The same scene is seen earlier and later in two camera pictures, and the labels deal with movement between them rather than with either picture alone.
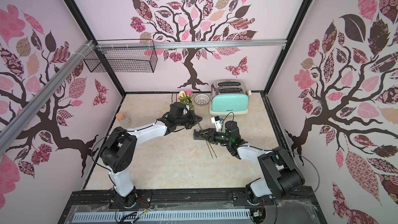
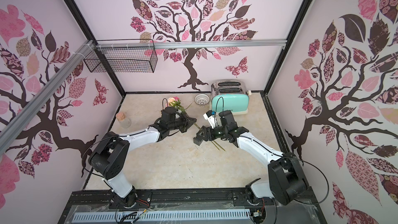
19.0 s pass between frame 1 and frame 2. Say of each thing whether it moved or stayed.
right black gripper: moved
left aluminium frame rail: stayed
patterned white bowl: stayed
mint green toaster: stayed
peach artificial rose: moved
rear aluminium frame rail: stayed
